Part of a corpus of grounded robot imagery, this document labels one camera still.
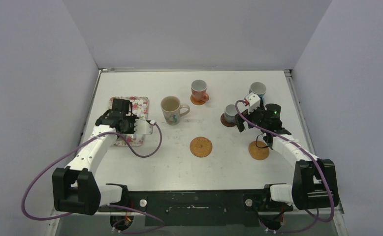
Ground large cream mug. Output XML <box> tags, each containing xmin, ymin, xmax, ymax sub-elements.
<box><xmin>160</xmin><ymin>96</ymin><xmax>191</xmax><ymax>125</ymax></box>

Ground light wooden coaster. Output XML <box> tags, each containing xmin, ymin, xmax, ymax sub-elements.
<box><xmin>190</xmin><ymin>95</ymin><xmax>206</xmax><ymax>106</ymax></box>

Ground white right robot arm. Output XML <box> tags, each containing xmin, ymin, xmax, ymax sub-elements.
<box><xmin>235</xmin><ymin>100</ymin><xmax>340</xmax><ymax>210</ymax></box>

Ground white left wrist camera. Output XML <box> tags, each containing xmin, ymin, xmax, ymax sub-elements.
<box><xmin>134</xmin><ymin>119</ymin><xmax>156</xmax><ymax>135</ymax></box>

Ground floral rectangular tray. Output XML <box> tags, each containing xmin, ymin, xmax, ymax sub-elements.
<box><xmin>108</xmin><ymin>96</ymin><xmax>149</xmax><ymax>147</ymax></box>

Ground pink mug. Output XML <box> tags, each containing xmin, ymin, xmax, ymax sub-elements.
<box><xmin>191</xmin><ymin>80</ymin><xmax>209</xmax><ymax>102</ymax></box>

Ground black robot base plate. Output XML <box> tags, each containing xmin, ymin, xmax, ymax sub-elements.
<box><xmin>127</xmin><ymin>189</ymin><xmax>293</xmax><ymax>227</ymax></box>

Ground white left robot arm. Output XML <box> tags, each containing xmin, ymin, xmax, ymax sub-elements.
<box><xmin>52</xmin><ymin>99</ymin><xmax>138</xmax><ymax>215</ymax></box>

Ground aluminium table frame rail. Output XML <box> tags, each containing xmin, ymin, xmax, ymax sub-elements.
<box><xmin>49</xmin><ymin>192</ymin><xmax>346</xmax><ymax>216</ymax></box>

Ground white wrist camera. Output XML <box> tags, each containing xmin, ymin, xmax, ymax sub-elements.
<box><xmin>244</xmin><ymin>92</ymin><xmax>262</xmax><ymax>114</ymax></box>
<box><xmin>134</xmin><ymin>119</ymin><xmax>156</xmax><ymax>135</ymax></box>

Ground woven rattan coaster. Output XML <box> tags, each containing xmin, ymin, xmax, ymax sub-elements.
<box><xmin>190</xmin><ymin>137</ymin><xmax>213</xmax><ymax>158</ymax></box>
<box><xmin>248</xmin><ymin>141</ymin><xmax>270</xmax><ymax>160</ymax></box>

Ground blue mug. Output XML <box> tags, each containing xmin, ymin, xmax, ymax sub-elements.
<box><xmin>249</xmin><ymin>82</ymin><xmax>266</xmax><ymax>100</ymax></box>

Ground small white cup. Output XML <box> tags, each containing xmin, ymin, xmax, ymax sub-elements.
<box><xmin>223</xmin><ymin>104</ymin><xmax>237</xmax><ymax>123</ymax></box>

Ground dark walnut wooden coaster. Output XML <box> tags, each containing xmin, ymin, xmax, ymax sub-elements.
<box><xmin>220</xmin><ymin>114</ymin><xmax>236</xmax><ymax>127</ymax></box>

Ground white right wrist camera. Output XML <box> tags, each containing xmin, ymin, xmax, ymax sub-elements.
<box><xmin>244</xmin><ymin>92</ymin><xmax>262</xmax><ymax>114</ymax></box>

